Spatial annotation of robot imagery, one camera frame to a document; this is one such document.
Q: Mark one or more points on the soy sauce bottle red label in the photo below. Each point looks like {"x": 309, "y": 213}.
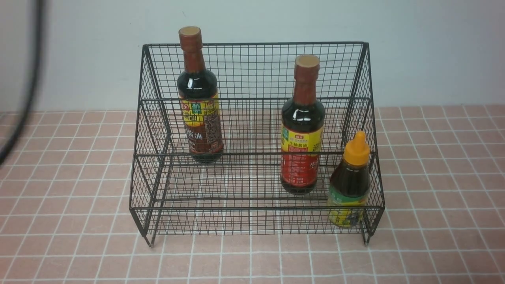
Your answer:
{"x": 302, "y": 126}

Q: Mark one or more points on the black wire shelf rack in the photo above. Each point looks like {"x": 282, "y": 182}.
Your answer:
{"x": 241, "y": 192}

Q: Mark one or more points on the small bottle orange cap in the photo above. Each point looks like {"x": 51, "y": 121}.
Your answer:
{"x": 349, "y": 184}

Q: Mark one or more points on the soy sauce bottle brown label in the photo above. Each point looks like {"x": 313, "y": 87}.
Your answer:
{"x": 198, "y": 94}

